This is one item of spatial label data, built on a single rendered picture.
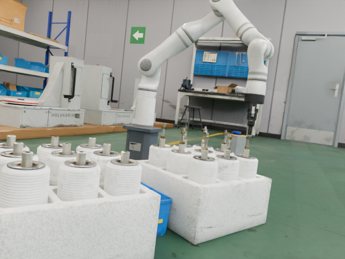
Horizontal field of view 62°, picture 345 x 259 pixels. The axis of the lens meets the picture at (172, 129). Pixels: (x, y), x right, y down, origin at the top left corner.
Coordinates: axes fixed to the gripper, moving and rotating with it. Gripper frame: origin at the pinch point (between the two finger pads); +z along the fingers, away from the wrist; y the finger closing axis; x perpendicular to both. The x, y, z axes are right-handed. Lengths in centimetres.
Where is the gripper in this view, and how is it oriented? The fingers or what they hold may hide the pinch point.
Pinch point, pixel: (249, 131)
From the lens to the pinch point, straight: 114.9
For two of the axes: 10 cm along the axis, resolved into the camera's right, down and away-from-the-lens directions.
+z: -1.2, 9.9, 0.8
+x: -9.7, -1.3, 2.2
